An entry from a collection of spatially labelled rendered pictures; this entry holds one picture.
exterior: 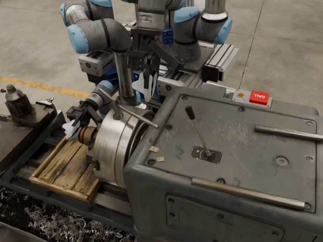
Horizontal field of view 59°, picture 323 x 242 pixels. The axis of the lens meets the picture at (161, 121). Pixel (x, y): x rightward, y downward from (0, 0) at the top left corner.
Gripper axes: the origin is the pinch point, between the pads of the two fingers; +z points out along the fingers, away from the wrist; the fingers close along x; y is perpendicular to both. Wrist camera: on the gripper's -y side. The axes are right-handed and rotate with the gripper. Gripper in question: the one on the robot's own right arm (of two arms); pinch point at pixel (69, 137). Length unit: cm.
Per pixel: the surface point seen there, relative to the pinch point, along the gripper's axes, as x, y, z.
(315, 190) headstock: 22, -87, 6
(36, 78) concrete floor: -121, 183, -140
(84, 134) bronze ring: 3.7, -7.4, -0.9
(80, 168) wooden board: -19.1, -1.6, 2.1
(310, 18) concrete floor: -120, -114, -399
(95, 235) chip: -51, -11, 17
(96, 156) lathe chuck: 9.2, -20.9, 9.9
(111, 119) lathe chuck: 16.7, -21.7, -1.8
